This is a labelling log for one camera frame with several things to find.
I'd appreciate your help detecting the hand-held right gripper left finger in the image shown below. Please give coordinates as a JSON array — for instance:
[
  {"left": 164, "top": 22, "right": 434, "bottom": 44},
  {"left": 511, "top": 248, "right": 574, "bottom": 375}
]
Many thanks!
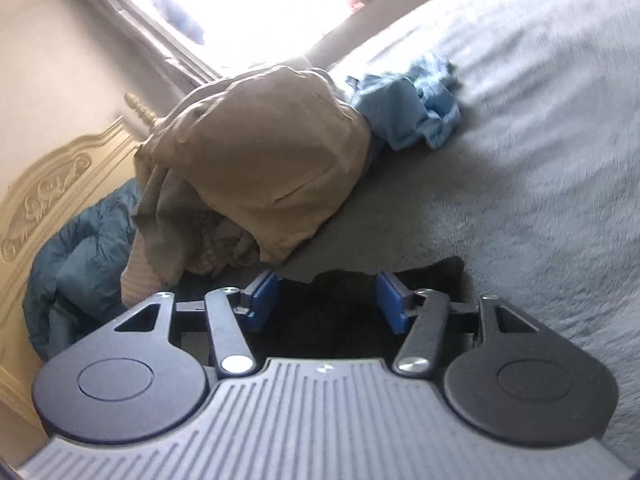
[{"left": 114, "top": 271, "right": 280, "bottom": 377}]

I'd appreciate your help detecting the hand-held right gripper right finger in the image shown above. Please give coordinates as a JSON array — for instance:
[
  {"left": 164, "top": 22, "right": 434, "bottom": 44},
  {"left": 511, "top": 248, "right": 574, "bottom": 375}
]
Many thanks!
[{"left": 375, "top": 271, "right": 541, "bottom": 376}]

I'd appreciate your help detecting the black printed t-shirt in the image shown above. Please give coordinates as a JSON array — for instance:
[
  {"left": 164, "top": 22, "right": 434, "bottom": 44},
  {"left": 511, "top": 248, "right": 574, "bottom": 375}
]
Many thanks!
[{"left": 240, "top": 256, "right": 476, "bottom": 361}]

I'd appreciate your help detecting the pink houndstooth sweater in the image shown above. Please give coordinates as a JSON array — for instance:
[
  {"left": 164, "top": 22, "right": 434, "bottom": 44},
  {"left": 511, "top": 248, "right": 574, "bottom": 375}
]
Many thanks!
[{"left": 121, "top": 210, "right": 236, "bottom": 308}]

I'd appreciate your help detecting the tan jacket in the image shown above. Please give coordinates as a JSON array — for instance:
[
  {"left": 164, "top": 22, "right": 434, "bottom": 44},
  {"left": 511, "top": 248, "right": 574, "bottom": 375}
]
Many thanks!
[{"left": 134, "top": 65, "right": 372, "bottom": 266}]

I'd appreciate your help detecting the teal duvet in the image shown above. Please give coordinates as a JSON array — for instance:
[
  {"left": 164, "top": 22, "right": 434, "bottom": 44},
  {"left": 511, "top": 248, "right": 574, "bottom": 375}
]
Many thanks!
[{"left": 22, "top": 177, "right": 146, "bottom": 361}]

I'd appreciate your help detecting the light blue garment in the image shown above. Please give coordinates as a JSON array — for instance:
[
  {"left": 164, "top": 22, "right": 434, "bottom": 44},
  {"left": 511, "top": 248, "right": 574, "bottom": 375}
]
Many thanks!
[{"left": 345, "top": 52, "right": 463, "bottom": 152}]

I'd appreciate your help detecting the cream carved headboard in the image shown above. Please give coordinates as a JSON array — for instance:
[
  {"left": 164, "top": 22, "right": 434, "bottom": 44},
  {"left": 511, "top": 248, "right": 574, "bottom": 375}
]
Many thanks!
[{"left": 0, "top": 116, "right": 146, "bottom": 441}]

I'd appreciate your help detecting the grey curtain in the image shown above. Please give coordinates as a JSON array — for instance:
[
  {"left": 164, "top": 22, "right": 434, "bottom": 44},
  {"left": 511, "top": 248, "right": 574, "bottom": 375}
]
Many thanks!
[{"left": 75, "top": 0, "right": 226, "bottom": 86}]

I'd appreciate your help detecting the bright window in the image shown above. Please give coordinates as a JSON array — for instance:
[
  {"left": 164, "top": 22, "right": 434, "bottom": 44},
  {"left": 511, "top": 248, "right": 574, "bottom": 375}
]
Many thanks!
[{"left": 107, "top": 0, "right": 396, "bottom": 76}]

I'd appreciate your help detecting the dark blue cloth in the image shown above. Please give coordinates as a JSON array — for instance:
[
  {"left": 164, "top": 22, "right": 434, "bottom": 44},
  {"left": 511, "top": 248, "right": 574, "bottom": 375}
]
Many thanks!
[{"left": 150, "top": 0, "right": 206, "bottom": 46}]

